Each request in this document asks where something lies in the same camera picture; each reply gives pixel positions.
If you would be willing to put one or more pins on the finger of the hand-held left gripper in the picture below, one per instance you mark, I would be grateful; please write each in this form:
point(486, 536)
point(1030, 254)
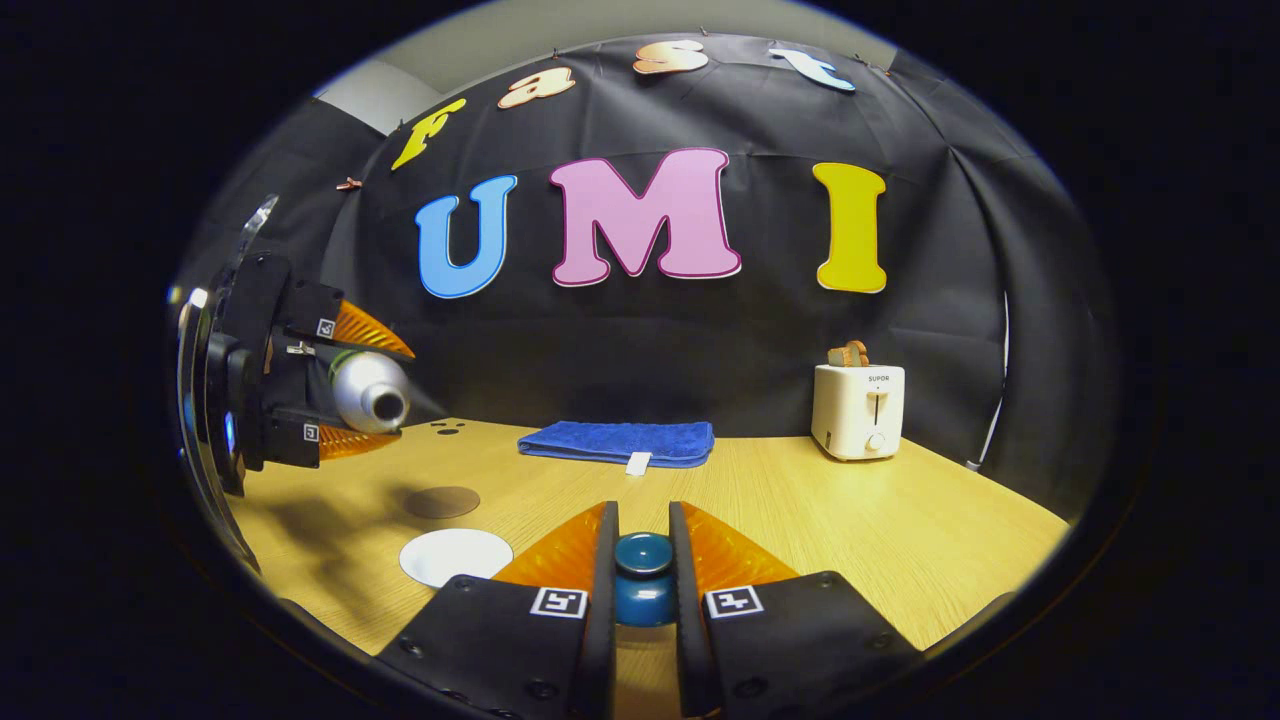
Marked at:
point(295, 435)
point(315, 310)

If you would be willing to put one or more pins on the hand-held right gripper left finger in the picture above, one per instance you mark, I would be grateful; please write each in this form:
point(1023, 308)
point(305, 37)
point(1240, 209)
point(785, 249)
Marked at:
point(600, 640)

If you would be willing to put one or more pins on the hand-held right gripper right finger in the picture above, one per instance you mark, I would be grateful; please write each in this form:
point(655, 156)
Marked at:
point(688, 640)

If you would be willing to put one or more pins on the teal teacup lid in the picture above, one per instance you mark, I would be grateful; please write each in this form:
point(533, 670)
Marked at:
point(643, 590)

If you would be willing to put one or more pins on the silver green water bottle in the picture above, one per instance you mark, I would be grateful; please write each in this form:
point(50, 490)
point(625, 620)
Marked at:
point(365, 392)

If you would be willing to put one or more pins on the round brown coaster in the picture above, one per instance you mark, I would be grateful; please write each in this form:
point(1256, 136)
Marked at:
point(441, 502)

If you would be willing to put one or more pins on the white teacup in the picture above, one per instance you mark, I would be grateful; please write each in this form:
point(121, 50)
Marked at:
point(455, 556)

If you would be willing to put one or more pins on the folded blue towel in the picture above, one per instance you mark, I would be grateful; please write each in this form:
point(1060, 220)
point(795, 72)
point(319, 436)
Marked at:
point(615, 440)

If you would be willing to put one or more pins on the cream toaster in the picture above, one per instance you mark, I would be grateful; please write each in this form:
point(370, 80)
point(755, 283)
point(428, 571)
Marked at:
point(855, 415)

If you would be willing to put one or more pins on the black backdrop cloth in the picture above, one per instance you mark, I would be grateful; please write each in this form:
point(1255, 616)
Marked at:
point(650, 340)

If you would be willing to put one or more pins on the toast slice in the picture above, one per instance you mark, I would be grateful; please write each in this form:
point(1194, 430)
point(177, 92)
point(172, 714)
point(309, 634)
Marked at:
point(848, 354)

